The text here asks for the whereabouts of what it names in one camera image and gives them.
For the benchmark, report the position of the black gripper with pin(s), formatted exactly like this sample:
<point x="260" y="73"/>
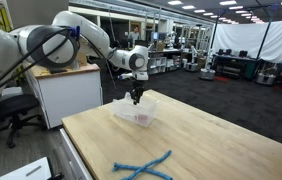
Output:
<point x="137" y="87"/>

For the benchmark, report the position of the grey mobile robot base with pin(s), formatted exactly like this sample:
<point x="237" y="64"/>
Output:
<point x="207" y="74"/>
<point x="265" y="79"/>

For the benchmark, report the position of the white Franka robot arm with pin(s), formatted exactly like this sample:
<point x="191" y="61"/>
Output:
<point x="91" y="30"/>

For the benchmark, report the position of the clear plastic box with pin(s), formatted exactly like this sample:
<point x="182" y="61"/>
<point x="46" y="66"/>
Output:
<point x="124" y="110"/>

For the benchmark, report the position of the white cube shelf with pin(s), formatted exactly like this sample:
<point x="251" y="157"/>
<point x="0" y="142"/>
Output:
<point x="156" y="65"/>

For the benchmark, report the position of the person in grey shirt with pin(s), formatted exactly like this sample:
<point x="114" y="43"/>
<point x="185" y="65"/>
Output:
<point x="134" y="36"/>

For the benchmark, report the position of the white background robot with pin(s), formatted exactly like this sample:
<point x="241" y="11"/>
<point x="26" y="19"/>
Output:
<point x="192" y="63"/>

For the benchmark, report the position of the white counter wooden top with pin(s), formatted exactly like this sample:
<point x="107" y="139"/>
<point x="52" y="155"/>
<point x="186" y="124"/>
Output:
<point x="67" y="96"/>

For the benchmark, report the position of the white drawer workbench cabinet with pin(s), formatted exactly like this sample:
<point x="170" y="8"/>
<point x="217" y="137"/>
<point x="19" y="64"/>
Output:
<point x="71" y="150"/>

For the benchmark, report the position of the dark green table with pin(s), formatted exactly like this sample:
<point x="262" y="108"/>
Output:
<point x="234" y="68"/>

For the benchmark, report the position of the white backdrop curtain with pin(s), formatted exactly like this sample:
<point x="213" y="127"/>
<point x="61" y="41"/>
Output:
<point x="241" y="36"/>

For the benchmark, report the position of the black office chair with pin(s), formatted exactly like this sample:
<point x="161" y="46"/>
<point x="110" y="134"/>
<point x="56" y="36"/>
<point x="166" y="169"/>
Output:
<point x="11" y="106"/>

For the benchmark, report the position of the white low cabinet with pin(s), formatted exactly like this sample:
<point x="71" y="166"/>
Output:
<point x="24" y="171"/>

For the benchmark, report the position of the black backdrop pole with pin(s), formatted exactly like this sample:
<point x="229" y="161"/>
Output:
<point x="263" y="40"/>

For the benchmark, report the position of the yellow black striped post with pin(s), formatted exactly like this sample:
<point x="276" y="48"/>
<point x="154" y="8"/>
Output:
<point x="3" y="18"/>

